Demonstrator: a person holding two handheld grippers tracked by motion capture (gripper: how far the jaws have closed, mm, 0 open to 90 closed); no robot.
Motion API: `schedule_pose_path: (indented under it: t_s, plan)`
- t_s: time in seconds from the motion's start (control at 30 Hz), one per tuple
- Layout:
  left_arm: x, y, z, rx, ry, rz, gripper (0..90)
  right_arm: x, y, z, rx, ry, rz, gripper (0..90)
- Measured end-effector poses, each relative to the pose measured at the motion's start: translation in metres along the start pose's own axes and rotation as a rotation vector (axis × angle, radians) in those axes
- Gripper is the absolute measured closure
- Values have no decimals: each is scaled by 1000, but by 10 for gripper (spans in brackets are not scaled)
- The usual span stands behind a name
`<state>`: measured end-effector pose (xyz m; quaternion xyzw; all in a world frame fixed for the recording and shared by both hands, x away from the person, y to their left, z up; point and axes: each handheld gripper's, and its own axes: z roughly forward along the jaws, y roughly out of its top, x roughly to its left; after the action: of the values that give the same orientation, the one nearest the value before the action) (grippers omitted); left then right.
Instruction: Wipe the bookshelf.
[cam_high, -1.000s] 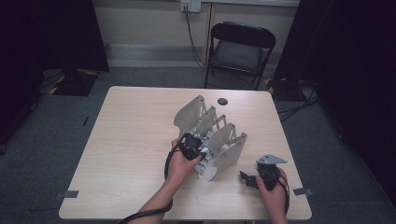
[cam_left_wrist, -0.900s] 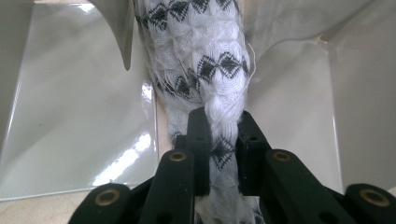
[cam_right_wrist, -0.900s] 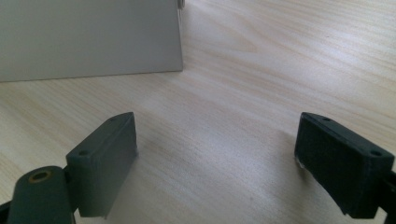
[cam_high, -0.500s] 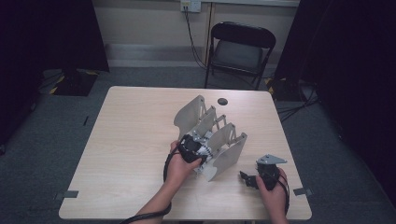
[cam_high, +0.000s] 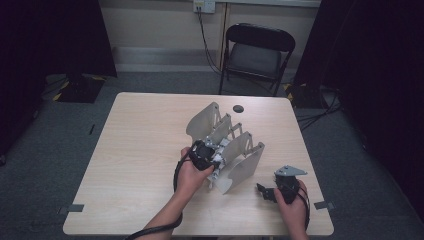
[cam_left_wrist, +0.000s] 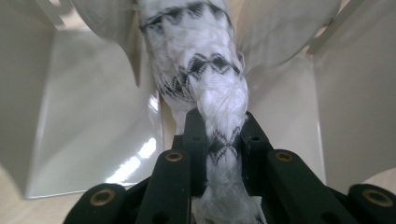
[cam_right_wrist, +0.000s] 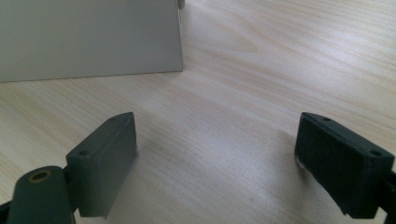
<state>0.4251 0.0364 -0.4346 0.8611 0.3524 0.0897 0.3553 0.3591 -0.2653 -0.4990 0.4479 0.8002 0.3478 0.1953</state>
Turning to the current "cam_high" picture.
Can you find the person's right hand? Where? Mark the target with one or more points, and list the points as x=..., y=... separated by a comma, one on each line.
x=293, y=215

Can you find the black curtain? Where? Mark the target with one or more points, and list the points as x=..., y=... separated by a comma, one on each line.
x=40, y=50
x=376, y=83

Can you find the small black floor object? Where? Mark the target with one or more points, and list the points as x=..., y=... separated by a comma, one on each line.
x=91, y=129

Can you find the grey tape strip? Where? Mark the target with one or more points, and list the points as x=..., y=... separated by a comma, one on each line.
x=325, y=205
x=71, y=208

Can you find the person's left hand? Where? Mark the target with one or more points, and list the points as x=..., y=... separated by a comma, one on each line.
x=190, y=181

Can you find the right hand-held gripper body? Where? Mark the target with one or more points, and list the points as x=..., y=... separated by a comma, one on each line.
x=288, y=189

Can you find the white wall socket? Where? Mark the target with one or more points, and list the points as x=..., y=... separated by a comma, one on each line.
x=204, y=6

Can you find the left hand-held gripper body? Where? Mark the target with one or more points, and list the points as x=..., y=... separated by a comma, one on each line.
x=201, y=156

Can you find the white towel with black pattern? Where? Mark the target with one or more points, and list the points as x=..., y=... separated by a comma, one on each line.
x=222, y=153

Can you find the black stand base yellow tape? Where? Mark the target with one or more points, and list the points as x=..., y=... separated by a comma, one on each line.
x=80, y=88
x=303, y=96

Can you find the black round table grommet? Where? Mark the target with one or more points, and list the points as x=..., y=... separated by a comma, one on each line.
x=238, y=108

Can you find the black folding chair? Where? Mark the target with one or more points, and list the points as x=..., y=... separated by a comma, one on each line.
x=260, y=36

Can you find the grey expandable metal file rack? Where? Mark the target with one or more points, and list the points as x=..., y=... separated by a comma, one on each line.
x=243, y=163

